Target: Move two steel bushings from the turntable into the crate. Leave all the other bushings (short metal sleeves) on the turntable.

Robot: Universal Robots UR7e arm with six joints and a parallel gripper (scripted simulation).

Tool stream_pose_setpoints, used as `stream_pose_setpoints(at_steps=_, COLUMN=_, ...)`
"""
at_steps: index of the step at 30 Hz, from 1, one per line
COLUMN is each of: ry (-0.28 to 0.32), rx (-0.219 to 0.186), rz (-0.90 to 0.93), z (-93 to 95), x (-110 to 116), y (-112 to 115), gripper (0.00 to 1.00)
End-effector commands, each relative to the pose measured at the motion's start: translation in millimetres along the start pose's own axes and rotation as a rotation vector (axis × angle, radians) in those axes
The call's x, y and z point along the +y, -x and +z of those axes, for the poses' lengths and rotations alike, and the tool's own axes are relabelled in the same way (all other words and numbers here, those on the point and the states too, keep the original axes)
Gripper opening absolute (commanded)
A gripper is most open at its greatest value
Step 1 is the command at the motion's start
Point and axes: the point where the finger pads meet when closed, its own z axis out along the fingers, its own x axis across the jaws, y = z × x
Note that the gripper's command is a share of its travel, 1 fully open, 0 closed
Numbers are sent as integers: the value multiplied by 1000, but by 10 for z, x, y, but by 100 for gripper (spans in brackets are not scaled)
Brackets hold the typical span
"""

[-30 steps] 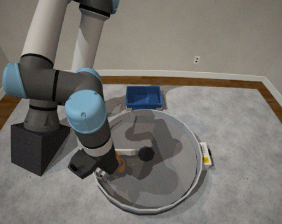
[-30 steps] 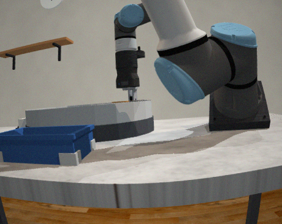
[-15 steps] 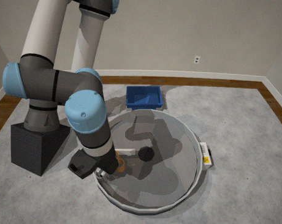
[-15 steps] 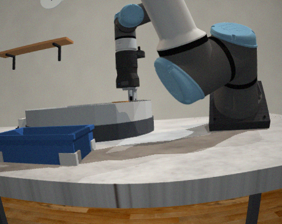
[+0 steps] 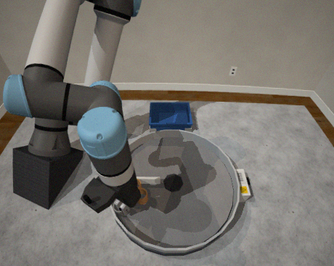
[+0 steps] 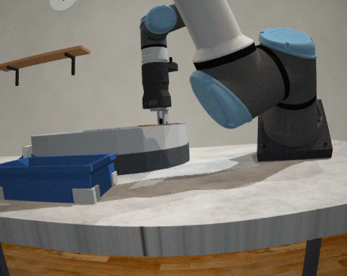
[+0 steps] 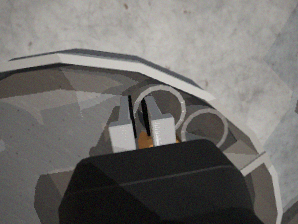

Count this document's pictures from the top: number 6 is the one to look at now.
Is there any blue square crate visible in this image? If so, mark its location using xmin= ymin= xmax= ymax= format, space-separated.
xmin=0 ymin=153 xmax=118 ymax=204

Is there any grey round turntable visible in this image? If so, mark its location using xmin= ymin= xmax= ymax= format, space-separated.
xmin=21 ymin=123 xmax=189 ymax=175

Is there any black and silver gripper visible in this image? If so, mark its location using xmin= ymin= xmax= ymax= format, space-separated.
xmin=141 ymin=47 xmax=178 ymax=124

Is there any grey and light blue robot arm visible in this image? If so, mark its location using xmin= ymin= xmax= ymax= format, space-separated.
xmin=140 ymin=0 xmax=323 ymax=146

